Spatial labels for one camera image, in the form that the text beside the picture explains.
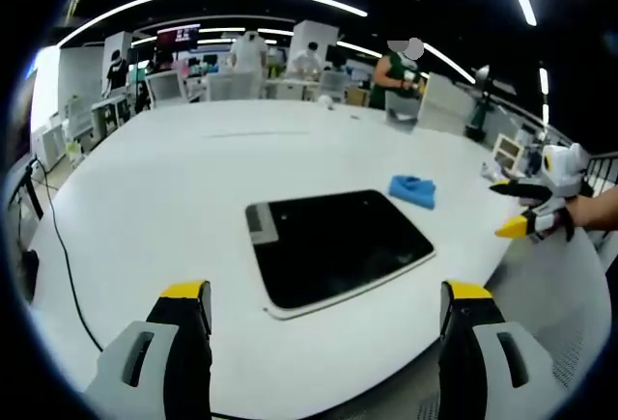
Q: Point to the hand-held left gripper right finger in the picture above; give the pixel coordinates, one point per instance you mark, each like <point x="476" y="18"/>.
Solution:
<point x="487" y="367"/>

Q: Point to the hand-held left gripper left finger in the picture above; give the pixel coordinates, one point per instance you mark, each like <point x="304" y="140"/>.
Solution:
<point x="159" y="367"/>

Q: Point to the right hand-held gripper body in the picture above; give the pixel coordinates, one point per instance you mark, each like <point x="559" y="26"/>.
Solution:
<point x="565" y="169"/>

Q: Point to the blue cleaning cloth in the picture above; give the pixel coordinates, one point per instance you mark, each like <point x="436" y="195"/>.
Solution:
<point x="410" y="190"/>

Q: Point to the black rounded rectangular mirror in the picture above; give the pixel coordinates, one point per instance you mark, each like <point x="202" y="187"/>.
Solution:
<point x="333" y="251"/>

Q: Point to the white shelf unit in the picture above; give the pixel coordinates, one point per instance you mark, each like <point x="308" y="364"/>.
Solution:
<point x="507" y="152"/>

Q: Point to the grey mesh chair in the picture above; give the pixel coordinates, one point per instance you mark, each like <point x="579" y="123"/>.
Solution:
<point x="570" y="304"/>

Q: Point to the grey box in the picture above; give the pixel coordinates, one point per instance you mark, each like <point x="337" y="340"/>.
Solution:
<point x="401" y="111"/>

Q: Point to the small white round object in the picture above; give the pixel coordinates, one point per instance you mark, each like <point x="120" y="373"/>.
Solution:
<point x="324" y="101"/>

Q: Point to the white office chair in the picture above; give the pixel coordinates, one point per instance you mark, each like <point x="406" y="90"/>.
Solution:
<point x="164" y="87"/>
<point x="232" y="87"/>

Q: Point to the red wall screen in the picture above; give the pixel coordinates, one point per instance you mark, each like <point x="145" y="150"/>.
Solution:
<point x="177" y="38"/>

